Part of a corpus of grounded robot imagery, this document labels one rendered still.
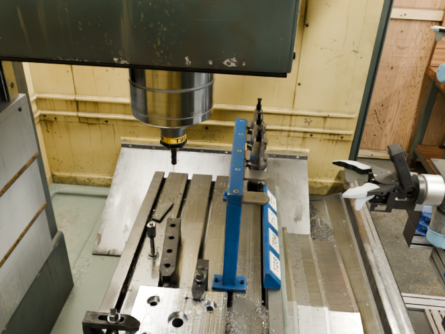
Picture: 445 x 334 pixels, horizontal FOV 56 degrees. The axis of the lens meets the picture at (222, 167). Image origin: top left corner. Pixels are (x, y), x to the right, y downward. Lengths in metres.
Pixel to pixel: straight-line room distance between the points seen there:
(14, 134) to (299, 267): 1.04
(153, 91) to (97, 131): 1.37
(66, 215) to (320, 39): 1.39
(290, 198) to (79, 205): 1.02
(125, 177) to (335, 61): 1.05
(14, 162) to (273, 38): 0.76
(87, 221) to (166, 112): 1.38
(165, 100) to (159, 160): 1.28
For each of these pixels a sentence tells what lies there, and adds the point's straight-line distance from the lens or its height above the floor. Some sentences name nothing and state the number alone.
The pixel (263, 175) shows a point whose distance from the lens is 1.16.
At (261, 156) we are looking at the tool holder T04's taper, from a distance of 1.18.
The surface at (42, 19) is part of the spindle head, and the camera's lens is 0.70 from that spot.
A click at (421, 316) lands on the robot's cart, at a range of 2.34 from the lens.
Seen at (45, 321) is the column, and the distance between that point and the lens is 1.54.
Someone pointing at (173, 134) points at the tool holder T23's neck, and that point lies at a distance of 0.82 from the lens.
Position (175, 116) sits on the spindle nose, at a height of 1.52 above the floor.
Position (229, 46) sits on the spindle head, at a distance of 0.64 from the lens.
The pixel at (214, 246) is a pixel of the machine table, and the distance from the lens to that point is 1.39.
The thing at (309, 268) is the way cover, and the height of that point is 0.74.
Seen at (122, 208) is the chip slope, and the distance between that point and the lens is 1.89.
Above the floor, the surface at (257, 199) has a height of 1.22.
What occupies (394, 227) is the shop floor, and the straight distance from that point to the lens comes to 3.20.
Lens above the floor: 1.82
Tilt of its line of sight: 31 degrees down
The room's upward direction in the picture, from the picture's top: 3 degrees clockwise
